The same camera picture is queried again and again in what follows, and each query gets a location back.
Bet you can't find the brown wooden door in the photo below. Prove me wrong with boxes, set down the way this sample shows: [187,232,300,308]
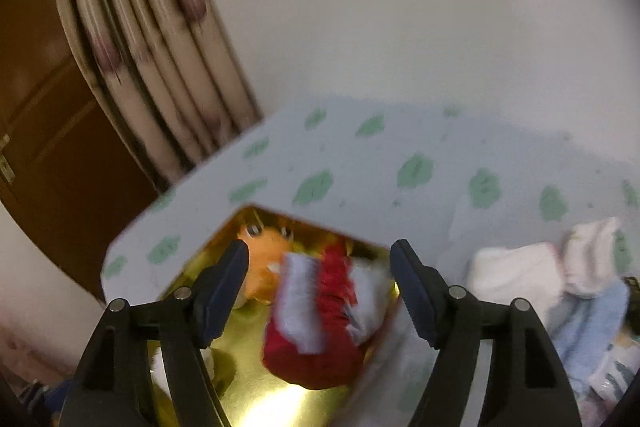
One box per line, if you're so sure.
[0,0,161,303]

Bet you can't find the red tin box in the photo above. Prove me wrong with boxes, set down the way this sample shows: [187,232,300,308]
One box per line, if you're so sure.
[150,204,401,427]

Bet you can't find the pale pink white sock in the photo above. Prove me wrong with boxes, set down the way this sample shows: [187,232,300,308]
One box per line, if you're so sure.
[562,217,623,299]

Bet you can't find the blue fluffy sock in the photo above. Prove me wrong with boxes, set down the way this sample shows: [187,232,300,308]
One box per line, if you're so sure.
[550,279,631,400]

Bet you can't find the orange plush toy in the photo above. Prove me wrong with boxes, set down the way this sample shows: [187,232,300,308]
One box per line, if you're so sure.
[237,214,296,308]

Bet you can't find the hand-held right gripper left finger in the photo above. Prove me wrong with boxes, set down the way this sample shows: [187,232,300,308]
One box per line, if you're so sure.
[60,239,251,427]

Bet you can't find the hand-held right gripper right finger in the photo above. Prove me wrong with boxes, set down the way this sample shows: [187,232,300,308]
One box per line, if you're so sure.
[389,238,583,427]

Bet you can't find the red white fluffy cloth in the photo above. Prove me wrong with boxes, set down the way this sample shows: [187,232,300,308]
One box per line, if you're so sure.
[262,242,396,390]

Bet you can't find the beige patterned curtain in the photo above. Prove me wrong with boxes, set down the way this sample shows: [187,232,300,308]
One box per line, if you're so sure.
[50,0,266,195]

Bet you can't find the green cloud print tablecloth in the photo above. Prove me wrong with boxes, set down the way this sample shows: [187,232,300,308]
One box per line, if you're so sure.
[100,99,640,427]

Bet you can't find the brass door latch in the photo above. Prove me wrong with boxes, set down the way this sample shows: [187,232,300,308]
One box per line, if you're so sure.
[0,134,16,185]

